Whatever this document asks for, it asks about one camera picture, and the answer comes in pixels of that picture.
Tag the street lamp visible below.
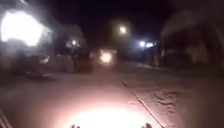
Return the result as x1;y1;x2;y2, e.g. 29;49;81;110
118;25;129;36

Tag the dark asphalt road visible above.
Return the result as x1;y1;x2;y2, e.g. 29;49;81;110
0;61;224;128

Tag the building with lit front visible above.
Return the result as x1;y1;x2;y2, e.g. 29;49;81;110
0;0;93;76

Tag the dark building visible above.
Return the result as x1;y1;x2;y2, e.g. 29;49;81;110
159;6;224;73

